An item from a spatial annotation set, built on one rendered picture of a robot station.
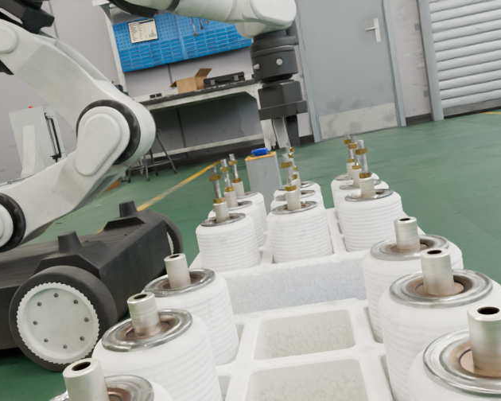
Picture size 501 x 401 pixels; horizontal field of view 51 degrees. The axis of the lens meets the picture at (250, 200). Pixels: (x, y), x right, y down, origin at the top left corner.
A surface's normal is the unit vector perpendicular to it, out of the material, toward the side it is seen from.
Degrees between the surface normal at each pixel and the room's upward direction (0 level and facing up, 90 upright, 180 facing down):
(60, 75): 90
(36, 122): 90
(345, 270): 90
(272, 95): 90
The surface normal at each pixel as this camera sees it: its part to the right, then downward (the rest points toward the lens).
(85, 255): 0.56, -0.80
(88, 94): -0.11, 0.18
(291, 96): 0.58, 0.02
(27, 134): -0.18, -0.20
